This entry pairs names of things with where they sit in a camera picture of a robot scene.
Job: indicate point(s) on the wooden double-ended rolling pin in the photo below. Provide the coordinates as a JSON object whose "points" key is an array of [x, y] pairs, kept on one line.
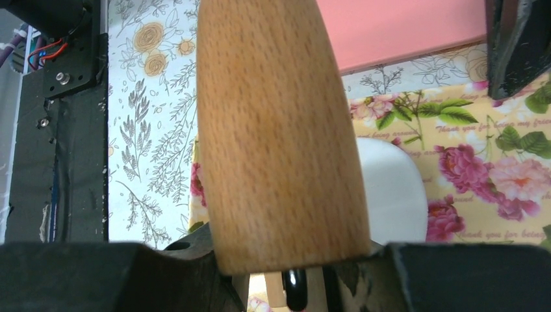
{"points": [[281, 170]]}

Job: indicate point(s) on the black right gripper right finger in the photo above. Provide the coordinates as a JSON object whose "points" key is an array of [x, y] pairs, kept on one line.
{"points": [[448, 277]]}

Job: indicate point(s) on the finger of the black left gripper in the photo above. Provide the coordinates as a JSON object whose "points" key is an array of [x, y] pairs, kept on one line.
{"points": [[518, 44]]}

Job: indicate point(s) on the floral yellow tray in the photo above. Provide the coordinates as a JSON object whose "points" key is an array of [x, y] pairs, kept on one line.
{"points": [[485, 163]]}

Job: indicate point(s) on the pink plastic tray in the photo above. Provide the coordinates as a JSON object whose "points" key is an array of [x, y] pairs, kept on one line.
{"points": [[371, 32]]}

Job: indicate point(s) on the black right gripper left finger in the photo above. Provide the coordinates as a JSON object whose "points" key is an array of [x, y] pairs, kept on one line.
{"points": [[101, 276]]}

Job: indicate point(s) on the white dough ball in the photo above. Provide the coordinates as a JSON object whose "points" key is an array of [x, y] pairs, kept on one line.
{"points": [[396, 198]]}

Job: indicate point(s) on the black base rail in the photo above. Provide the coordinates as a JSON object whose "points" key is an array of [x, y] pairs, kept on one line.
{"points": [[59, 186]]}

